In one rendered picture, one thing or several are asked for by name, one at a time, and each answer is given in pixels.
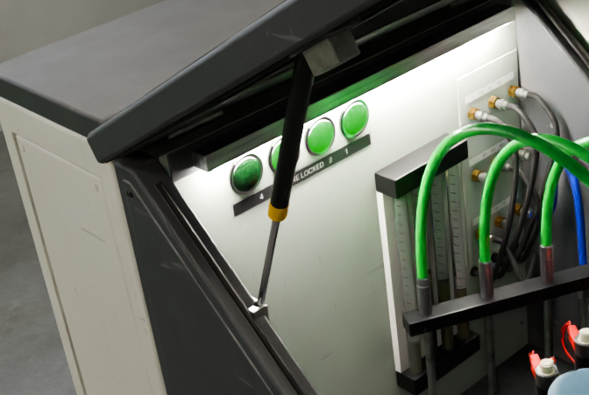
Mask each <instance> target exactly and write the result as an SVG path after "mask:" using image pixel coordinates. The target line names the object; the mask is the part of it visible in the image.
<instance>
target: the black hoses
mask: <svg viewBox="0 0 589 395"><path fill-rule="evenodd" d="M527 98H531V99H534V100H536V101H537V102H538V103H539V105H540V106H541V107H542V108H543V110H544V111H545V112H546V114H547V115H548V117H549V118H550V120H551V123H552V126H553V130H554V135H555V136H559V137H560V129H559V124H558V121H557V118H556V116H555V114H554V113H553V111H552V110H551V108H550V106H549V105H548V104H547V103H546V102H545V101H544V99H543V98H542V97H541V96H540V95H538V94H536V93H533V92H528V93H527ZM507 109H511V110H514V111H515V112H516V113H517V114H518V115H519V116H520V118H521V119H522V120H523V122H524V123H525V124H526V125H527V126H528V128H529V131H530V133H532V134H535V133H537V131H536V128H535V126H534V125H533V123H532V122H531V120H530V119H529V117H528V116H527V115H526V113H525V112H524V111H523V110H522V109H521V108H520V107H519V106H517V105H516V104H512V103H508V104H507ZM486 120H487V121H489V122H494V123H501V124H504V123H503V122H502V121H501V120H500V119H499V118H498V117H496V116H492V115H487V116H486ZM512 156H513V165H512V166H510V167H509V171H511V172H513V177H512V187H511V195H510V202H509V208H508V213H507V221H506V226H505V230H504V234H503V237H502V238H499V237H497V236H495V237H494V238H493V242H494V243H498V244H500V250H499V254H498V253H494V254H493V255H492V256H491V259H492V262H493V263H495V265H494V267H493V282H494V281H495V280H496V279H501V278H502V277H503V276H504V275H505V273H506V272H511V271H512V270H514V274H515V276H516V277H517V279H518V281H519V282H521V281H524V280H527V279H532V277H533V274H534V270H535V267H536V254H535V252H534V251H533V250H532V249H533V247H534V245H535V243H536V239H537V237H538V235H539V232H540V230H541V222H542V208H543V205H542V202H543V196H544V191H545V187H546V183H547V179H548V177H549V174H550V170H551V168H552V166H553V164H554V161H553V159H551V158H550V161H549V164H548V167H547V170H546V174H545V176H544V179H543V184H542V186H541V189H540V192H539V194H537V192H536V190H535V188H534V185H535V182H536V174H537V168H538V162H539V151H537V150H536V149H534V148H533V160H532V166H531V172H530V176H529V177H528V175H527V174H526V173H525V172H524V171H523V170H522V169H521V168H520V167H519V155H518V151H517V152H515V153H514V154H513V155H512ZM519 175H520V176H521V178H522V180H523V181H524V183H525V185H526V186H527V192H526V195H525V199H524V202H523V206H522V211H521V215H520V218H519V222H518V224H517V227H516V230H515V233H514V237H513V240H512V243H511V245H510V247H509V246H508V244H507V242H508V239H509V235H510V231H511V227H512V223H513V219H514V210H515V203H516V197H517V189H518V179H519ZM531 197H532V198H533V200H534V202H535V206H534V209H533V212H532V214H531V217H530V219H529V223H528V226H527V228H526V230H525V232H524V235H523V237H522V240H521V242H520V243H518V241H519V238H520V236H521V232H522V228H523V225H524V223H525V219H526V216H527V213H528V210H529V204H530V201H531ZM537 215H538V218H537ZM536 218H537V222H536V226H535V228H534V231H533V233H532V236H531V238H530V240H529V236H530V233H531V231H532V229H533V227H534V224H535V221H536ZM528 240H529V243H528V246H527V247H526V243H527V241H528ZM515 249H517V252H516V253H515V254H514V252H515ZM522 253H523V254H522ZM506 255H507V257H506V259H505V261H503V258H504V256H506ZM529 255H530V263H529V269H528V273H527V276H526V278H524V277H523V276H522V273H521V271H520V268H519V266H518V264H517V263H519V264H520V263H523V262H524V261H525V260H526V259H527V258H528V256H529ZM500 268H501V269H500ZM499 271H500V272H499ZM471 276H473V277H475V276H477V277H478V278H479V268H478V267H477V266H473V268H472V269H471Z"/></svg>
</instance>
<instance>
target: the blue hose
mask: <svg viewBox="0 0 589 395"><path fill-rule="evenodd" d="M564 170H565V172H566V173H567V175H568V178H569V180H570V183H571V188H572V192H573V198H574V205H575V213H576V223H577V234H578V259H579V265H586V264H587V251H586V237H585V215H584V206H583V199H582V194H581V188H580V185H579V182H578V178H577V177H575V176H574V175H573V174H572V173H570V172H569V171H568V170H566V169H565V168H564ZM557 190H558V183H557V189H556V193H555V198H554V204H553V211H552V214H554V212H555V210H556V206H557Z"/></svg>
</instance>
